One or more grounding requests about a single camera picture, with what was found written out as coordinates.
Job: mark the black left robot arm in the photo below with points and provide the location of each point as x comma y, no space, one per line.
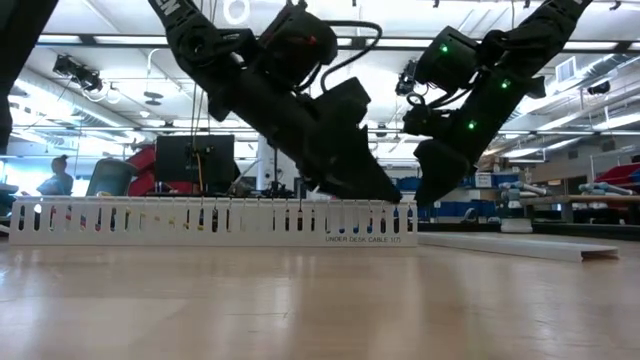
200,45

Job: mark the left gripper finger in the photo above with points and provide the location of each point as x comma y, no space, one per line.
360,175

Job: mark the silver ventilation duct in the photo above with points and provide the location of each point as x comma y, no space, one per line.
615,62

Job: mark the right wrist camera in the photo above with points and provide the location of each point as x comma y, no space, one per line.
422,120

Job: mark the black aluminium table frame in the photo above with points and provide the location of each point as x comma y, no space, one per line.
575,231

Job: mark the person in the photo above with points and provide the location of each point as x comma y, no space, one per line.
56,182

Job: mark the white raceway cover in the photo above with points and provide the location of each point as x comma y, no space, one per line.
525,246

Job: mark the small black ceiling device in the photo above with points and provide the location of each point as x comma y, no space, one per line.
598,87

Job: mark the dark green chair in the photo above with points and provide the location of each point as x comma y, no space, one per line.
112,177

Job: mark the white shelf label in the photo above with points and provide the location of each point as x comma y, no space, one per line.
483,180

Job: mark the red storage bin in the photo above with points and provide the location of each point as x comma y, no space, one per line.
617,174

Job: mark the wooden workbench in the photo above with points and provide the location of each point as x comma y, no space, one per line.
580,199

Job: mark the black overhead camera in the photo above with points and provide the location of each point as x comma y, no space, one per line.
406,80

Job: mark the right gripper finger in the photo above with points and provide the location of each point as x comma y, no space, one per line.
440,170

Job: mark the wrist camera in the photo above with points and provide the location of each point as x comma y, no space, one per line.
422,120
345,102

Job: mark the blue storage bin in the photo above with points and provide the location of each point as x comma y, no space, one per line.
450,210
411,185
487,208
506,178

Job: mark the grey blue cylinder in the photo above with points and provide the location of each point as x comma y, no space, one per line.
607,188
525,189

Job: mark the white cylindrical tank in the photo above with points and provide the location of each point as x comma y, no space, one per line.
280,165

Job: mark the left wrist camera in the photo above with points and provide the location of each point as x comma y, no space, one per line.
345,102

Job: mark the black monitor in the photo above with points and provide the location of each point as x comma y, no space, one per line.
175,160

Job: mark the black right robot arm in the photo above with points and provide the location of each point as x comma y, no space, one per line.
540,35

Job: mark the white ceiling vent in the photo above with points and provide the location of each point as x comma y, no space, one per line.
566,70

